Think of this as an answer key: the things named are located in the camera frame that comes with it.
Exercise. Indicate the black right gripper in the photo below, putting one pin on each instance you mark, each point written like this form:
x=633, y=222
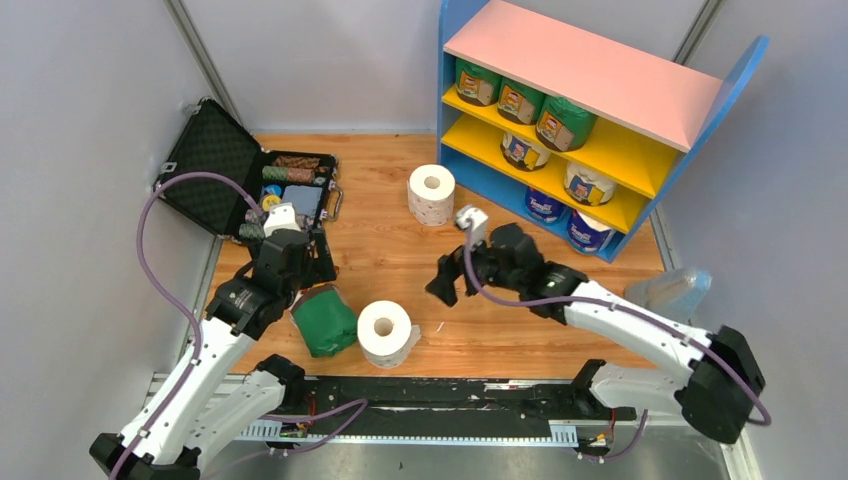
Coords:
x=450, y=267

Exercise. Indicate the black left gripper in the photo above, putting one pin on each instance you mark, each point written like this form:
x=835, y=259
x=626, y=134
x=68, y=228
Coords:
x=319, y=268

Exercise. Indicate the white paper towel roll front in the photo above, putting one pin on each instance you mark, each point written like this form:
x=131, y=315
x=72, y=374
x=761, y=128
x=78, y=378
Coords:
x=386, y=334

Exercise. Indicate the blue Tempo tissue pack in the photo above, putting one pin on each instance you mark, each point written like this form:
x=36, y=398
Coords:
x=542, y=207

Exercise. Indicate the cream roll blue picture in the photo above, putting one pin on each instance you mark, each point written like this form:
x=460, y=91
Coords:
x=522, y=153

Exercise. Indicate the cream roll brown band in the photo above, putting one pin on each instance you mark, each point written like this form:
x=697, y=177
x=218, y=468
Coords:
x=587, y=186

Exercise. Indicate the green roll brown band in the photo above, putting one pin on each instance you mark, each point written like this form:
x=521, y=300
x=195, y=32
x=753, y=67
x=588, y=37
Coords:
x=563, y=126

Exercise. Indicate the plain green roll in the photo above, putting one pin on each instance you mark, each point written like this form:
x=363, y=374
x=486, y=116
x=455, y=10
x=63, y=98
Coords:
x=475, y=84

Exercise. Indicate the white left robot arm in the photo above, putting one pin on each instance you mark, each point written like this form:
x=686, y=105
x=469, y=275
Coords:
x=177, y=434

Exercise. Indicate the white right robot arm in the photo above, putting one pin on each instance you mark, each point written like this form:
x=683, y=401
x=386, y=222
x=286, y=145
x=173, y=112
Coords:
x=711, y=379

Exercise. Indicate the blue shelf with coloured boards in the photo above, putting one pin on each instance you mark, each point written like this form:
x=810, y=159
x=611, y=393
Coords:
x=654, y=115

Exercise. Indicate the blue playing card deck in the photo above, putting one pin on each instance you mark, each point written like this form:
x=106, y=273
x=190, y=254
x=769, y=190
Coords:
x=305, y=199

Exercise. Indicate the plain white paper towel roll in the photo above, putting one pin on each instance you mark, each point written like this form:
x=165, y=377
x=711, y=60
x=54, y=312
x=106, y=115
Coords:
x=430, y=191

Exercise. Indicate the yellow big blind button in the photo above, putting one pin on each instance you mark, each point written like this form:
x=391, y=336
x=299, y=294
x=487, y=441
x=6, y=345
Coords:
x=269, y=201

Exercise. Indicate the blue small blind button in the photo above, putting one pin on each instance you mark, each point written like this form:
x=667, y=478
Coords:
x=272, y=190

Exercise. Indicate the black poker chip case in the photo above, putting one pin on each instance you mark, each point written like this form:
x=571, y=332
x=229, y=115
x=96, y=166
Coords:
x=213, y=141

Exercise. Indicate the clear plastic bag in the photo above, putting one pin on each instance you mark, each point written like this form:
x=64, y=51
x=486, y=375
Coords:
x=674, y=294

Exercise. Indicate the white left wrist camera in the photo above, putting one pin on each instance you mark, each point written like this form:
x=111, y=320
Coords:
x=281, y=217

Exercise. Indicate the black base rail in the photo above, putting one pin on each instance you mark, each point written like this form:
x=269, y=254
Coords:
x=422, y=408

